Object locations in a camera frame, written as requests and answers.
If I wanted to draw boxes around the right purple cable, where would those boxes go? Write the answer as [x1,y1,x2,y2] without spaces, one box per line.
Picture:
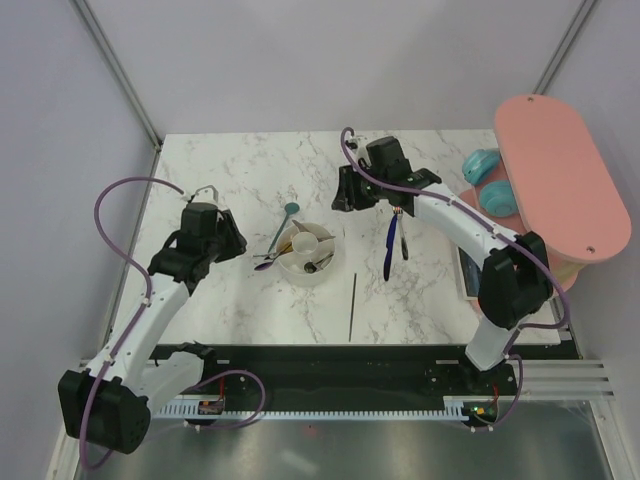
[340,127,572,436]

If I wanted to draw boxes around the purple cable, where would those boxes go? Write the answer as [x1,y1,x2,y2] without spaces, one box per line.
[78,177,266,471]
[340,127,572,436]

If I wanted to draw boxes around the white round divided container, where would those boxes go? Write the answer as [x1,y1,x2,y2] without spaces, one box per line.
[275,220,344,287]

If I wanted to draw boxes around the dark chopstick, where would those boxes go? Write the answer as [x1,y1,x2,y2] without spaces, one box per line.
[347,272,358,343]

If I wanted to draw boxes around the pink oval shelf top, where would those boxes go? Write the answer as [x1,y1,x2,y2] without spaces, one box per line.
[494,94,632,264]

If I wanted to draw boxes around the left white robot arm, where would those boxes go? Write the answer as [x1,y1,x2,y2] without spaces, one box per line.
[58,185,247,454]

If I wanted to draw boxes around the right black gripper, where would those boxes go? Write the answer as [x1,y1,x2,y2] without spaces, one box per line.
[332,163,388,213]

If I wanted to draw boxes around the teal handled silver fork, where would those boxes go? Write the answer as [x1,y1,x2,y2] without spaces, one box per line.
[393,207,409,261]

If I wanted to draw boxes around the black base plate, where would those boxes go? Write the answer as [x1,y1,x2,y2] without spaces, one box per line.
[179,343,519,401]

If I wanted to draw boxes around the white slotted cable duct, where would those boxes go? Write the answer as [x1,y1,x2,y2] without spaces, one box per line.
[153,394,491,421]

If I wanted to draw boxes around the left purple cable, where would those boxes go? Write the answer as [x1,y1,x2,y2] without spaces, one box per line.
[78,177,266,471]

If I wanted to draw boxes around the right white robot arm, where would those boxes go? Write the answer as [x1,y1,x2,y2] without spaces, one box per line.
[331,127,555,394]

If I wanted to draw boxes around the teal headphones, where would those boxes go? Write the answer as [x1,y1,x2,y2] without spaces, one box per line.
[460,148,517,217]

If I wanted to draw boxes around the teal plastic spoon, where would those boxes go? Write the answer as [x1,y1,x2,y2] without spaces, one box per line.
[268,202,300,253]

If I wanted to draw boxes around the blue plastic knife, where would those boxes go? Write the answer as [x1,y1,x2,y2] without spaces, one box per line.
[383,214,398,281]

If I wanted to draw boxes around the purple long-handled spoon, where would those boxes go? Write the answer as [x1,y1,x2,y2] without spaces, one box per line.
[254,258,276,271]

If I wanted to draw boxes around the black small spoon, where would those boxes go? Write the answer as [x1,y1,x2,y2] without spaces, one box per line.
[303,253,334,274]

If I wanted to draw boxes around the copper bowl dark spoon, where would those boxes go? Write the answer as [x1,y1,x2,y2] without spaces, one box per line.
[278,240,293,255]

